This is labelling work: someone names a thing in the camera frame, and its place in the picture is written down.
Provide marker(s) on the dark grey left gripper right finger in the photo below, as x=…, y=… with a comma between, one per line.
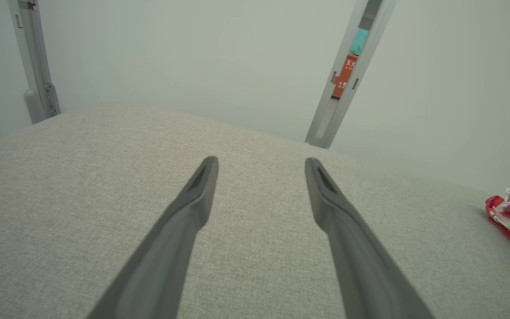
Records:
x=361, y=261

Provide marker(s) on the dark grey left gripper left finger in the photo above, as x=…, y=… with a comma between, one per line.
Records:
x=166, y=257

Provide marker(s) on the orange fire extinguisher sign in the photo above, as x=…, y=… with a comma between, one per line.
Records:
x=345, y=75

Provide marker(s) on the grey double partition post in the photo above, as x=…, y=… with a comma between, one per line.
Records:
x=348, y=110

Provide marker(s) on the grey partition post with brackets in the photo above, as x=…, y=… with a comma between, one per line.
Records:
x=36, y=66

